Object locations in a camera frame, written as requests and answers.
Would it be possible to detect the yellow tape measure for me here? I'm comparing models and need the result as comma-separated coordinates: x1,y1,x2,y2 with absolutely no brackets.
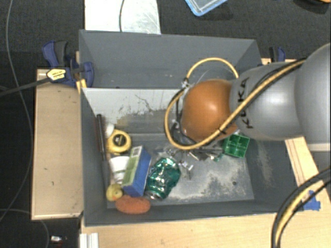
107,129,132,155

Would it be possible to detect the white cup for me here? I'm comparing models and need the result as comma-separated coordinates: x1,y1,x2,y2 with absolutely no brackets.
108,156,130,185

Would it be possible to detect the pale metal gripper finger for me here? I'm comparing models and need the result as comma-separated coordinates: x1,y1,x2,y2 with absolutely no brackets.
179,160,195,180
165,148,186,161

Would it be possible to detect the pale wood board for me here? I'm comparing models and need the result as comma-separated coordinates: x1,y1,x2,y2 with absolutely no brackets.
31,68,85,221

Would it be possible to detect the orange oval sponge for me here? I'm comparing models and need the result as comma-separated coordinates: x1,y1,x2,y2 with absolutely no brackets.
114,195,152,215

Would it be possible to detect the yellow rubber duck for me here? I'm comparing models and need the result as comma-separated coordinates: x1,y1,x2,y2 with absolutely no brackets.
106,183,124,203

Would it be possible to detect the blue and green box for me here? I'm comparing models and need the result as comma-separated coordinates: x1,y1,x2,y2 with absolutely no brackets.
121,145,153,197

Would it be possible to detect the grey metal bin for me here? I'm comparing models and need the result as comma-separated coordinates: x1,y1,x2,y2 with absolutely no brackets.
77,29,298,227

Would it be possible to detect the crushed green can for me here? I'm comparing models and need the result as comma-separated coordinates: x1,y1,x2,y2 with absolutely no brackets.
144,157,182,201

